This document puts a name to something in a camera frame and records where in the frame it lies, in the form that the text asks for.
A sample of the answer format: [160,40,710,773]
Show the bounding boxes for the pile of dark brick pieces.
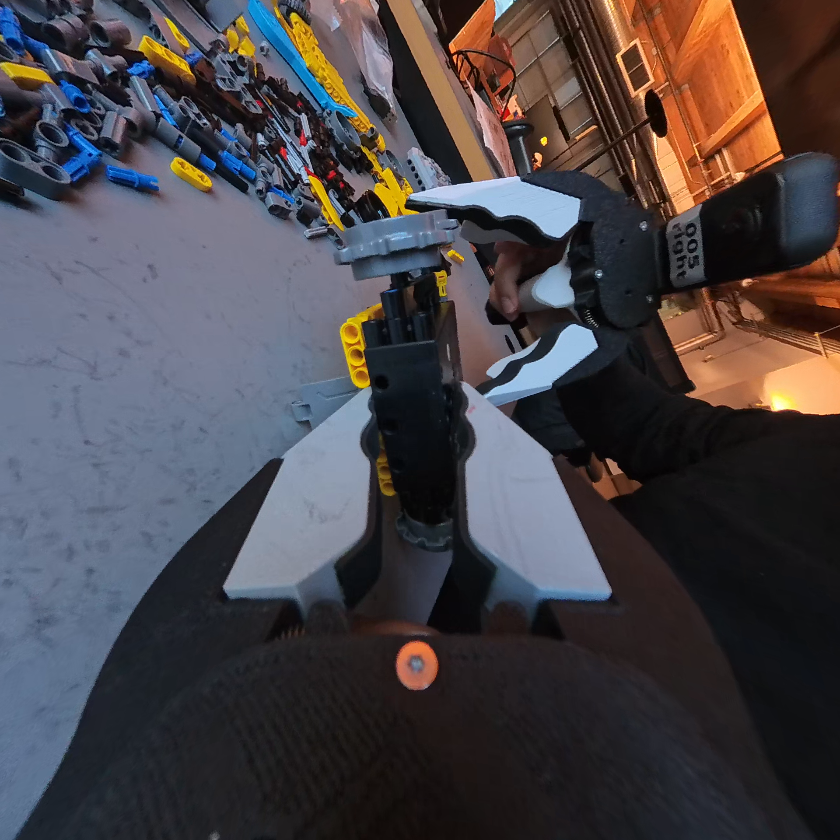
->
[0,0,382,231]

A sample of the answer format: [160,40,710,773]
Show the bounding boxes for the person's right forearm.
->
[512,341,840,487]

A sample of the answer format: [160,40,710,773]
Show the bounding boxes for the small yellow connector piece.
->
[171,157,213,193]

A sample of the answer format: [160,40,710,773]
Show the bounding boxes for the person's right hand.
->
[489,241,573,329]

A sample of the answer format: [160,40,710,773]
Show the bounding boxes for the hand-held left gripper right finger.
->
[453,382,613,634]

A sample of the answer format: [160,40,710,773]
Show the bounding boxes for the yellow toy brick car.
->
[292,262,476,552]

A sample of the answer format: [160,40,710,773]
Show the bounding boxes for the crumpled clear plastic bags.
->
[331,0,398,122]

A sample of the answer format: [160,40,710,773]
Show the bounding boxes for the white wall vent grille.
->
[616,38,656,96]

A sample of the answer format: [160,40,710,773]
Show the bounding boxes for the light blue brick separator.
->
[248,0,355,118]

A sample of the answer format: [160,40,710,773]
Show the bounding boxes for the silver ventilation duct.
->
[564,0,670,211]

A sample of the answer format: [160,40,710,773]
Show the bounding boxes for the grey toy wheel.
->
[333,213,460,282]

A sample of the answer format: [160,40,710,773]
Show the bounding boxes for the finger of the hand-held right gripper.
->
[481,322,600,408]
[406,176,583,249]

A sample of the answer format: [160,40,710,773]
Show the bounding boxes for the wooden table with black frame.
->
[377,0,500,181]

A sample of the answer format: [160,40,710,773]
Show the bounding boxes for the black round lamp on pole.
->
[518,88,669,175]

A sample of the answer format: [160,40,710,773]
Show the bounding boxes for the person's black top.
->
[610,407,840,840]

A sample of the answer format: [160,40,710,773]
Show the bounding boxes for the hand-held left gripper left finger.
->
[223,387,385,613]

